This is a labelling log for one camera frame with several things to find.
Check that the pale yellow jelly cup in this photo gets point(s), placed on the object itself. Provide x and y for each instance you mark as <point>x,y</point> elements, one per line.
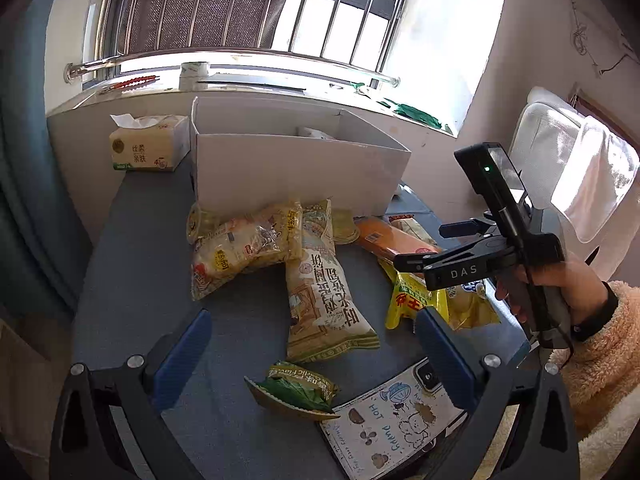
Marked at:
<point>345,225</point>
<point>199,222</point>

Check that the orange snack packet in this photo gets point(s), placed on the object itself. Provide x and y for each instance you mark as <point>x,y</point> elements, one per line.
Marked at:
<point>390,240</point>

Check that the black wristband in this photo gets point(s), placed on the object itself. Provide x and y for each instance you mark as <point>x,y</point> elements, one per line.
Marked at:
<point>597,312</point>

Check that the small green snack packet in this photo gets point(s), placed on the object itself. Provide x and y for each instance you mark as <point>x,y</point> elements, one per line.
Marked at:
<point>295,392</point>

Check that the white chair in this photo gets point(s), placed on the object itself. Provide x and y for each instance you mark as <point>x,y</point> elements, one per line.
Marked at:
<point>545,150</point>

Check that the metal rail bar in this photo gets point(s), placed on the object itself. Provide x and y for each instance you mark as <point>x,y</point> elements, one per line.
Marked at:
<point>225,55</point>

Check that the yellow packet with blue print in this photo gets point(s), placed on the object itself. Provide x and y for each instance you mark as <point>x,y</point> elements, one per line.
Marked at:
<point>472,307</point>

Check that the white cardboard box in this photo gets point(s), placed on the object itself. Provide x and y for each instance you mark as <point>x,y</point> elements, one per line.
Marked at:
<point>280,170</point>

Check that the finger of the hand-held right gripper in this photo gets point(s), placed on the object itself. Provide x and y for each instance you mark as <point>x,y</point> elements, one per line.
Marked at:
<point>457,229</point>
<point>415,262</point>

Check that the red orange beaded stick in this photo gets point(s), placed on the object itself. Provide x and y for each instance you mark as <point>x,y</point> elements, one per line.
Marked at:
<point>135,81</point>

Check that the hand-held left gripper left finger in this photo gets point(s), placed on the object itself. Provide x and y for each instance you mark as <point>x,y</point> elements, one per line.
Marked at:
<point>181,362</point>

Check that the yellow tissue pack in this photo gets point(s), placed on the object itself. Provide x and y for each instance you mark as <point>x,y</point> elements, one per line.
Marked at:
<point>145,147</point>

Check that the metal window guard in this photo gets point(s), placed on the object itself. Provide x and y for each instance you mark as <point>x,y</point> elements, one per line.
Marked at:
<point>350,15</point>

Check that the beige snack packet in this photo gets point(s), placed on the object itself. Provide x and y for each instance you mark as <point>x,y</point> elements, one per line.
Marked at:
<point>412,227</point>

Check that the person's right hand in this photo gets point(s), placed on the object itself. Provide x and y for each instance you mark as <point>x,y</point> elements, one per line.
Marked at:
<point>570,282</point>

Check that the phone with cartoon case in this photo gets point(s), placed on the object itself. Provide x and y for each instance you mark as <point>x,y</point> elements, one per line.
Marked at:
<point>385,435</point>

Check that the white tape roll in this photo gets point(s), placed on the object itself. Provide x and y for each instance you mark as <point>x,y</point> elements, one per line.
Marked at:
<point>192,74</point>

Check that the yellow packet with red label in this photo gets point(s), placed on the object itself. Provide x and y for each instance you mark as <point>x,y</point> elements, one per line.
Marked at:
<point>410,302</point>

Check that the teal curtain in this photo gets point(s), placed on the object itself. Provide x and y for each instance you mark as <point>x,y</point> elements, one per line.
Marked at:
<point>30,185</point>

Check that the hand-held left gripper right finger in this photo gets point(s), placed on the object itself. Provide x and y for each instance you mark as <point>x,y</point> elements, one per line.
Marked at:
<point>445,357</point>

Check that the person's right forearm fluffy sleeve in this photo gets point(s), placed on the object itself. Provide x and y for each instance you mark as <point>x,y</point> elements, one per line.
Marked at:
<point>600,380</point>

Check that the long cream snack packet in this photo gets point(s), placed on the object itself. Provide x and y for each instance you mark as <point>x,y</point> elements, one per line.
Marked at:
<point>320,295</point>

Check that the clear yellow bread bag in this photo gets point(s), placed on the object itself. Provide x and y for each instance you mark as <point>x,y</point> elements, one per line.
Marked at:
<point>240,255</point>

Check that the grey mesh cloth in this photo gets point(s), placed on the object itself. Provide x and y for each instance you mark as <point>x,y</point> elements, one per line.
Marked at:
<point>200,5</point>

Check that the white towel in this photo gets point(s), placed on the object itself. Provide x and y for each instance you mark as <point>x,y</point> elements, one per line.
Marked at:
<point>605,185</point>

